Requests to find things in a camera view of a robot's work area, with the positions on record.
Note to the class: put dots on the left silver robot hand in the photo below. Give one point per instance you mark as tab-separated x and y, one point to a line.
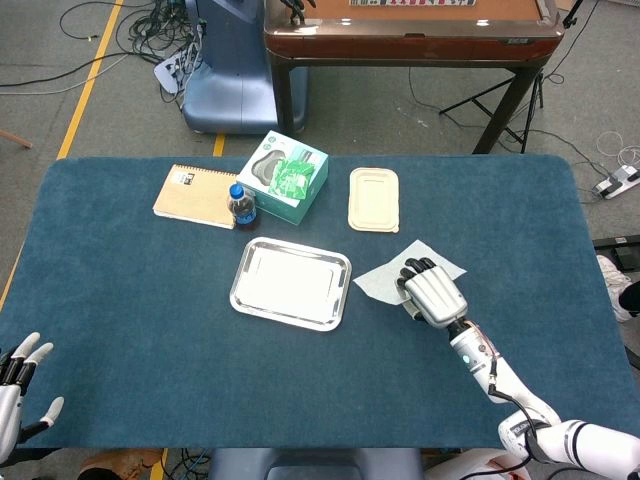
7	410

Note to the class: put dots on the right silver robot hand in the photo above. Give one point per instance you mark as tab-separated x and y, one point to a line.
435	297

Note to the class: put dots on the white paper napkin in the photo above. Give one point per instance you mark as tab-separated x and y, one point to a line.
380	282

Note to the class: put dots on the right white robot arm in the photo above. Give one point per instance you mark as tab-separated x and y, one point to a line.
500	375

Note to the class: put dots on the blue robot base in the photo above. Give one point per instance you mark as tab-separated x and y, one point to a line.
230	75

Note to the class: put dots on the stainless steel tray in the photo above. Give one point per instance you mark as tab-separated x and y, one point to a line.
290	280

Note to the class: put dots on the beige plastic lid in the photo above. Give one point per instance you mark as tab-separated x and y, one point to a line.
374	200

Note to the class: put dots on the brown cardboard piece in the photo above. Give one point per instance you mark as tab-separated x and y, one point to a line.
125	460

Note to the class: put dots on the teal product box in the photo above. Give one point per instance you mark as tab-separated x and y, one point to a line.
315	187

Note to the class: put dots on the white sneaker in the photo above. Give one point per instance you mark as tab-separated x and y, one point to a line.
612	280

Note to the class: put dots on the green plastic packet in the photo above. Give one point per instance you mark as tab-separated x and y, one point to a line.
290	177

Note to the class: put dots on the black metal foot base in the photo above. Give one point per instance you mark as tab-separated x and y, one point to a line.
620	255

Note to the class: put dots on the black trouser leg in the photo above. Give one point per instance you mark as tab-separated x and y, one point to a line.
631	297

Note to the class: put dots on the grey-blue robot torso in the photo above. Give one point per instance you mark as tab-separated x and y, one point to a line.
315	465

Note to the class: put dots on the cola bottle blue cap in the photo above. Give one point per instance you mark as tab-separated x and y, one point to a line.
242	210

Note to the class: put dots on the black tripod stand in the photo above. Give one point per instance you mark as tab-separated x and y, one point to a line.
539	95

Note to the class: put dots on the brown mahjong table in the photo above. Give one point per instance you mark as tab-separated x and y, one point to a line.
400	47

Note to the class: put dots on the kraft spiral notebook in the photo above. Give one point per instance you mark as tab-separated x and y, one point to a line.
195	197

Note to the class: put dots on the wooden stick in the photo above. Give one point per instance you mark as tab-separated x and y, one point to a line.
17	140

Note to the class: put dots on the face-up mahjong tile row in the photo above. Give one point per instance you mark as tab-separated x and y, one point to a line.
410	2

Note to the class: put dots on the black fingered robot hand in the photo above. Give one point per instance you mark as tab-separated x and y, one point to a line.
295	7

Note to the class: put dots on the white multi-plug power strip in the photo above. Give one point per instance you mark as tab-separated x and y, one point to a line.
167	75

